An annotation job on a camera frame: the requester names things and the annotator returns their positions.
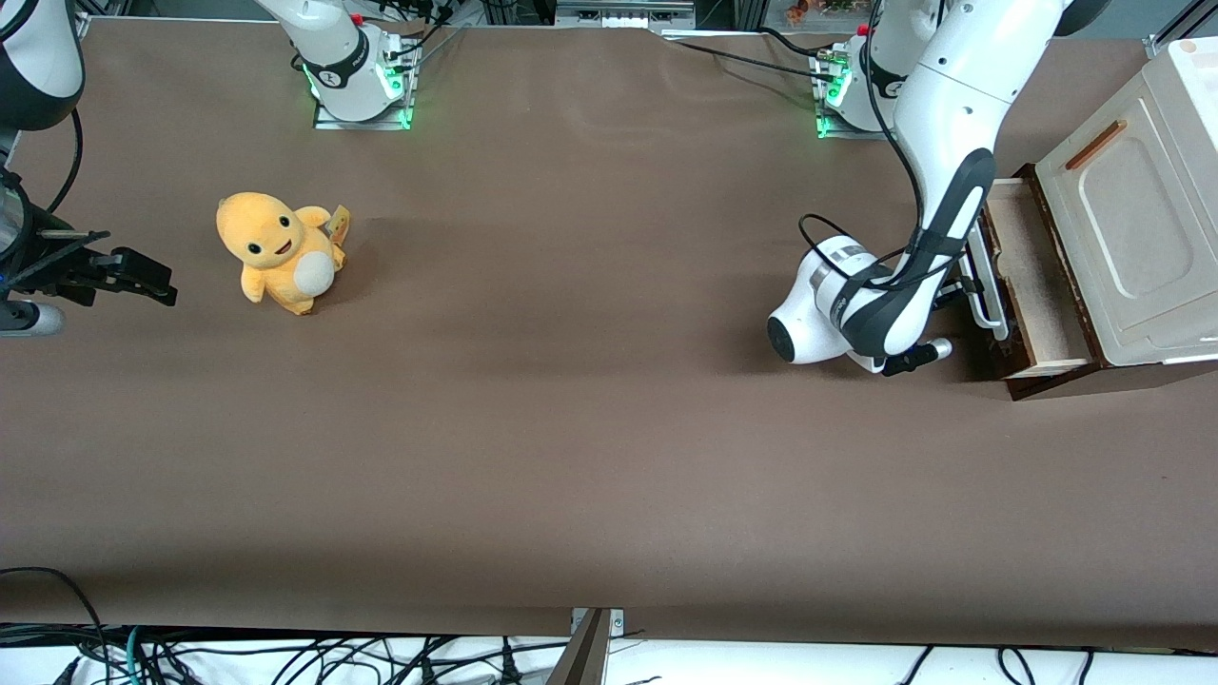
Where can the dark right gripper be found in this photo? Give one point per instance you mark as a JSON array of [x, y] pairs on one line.
[[46, 263]]

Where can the dark wood drawer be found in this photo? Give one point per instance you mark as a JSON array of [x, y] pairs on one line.
[[1032, 276]]

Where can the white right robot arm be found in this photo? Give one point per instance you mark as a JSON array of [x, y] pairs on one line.
[[333, 57]]

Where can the cream drawer cabinet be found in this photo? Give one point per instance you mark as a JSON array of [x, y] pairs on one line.
[[1142, 219]]

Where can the yellow plush toy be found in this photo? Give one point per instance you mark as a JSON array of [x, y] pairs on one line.
[[276, 252]]

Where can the small orange objects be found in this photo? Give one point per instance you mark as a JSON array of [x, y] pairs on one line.
[[809, 11]]

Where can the brown table cover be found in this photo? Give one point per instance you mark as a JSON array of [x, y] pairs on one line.
[[609, 400]]

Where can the grey electronics box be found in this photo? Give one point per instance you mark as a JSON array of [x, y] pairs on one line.
[[623, 11]]

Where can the dark metal bar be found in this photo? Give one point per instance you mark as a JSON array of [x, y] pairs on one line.
[[582, 661]]

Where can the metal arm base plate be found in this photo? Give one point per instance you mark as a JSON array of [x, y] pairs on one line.
[[381, 122], [847, 133]]

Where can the silver mounting bracket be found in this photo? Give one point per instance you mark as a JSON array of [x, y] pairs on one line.
[[617, 620]]

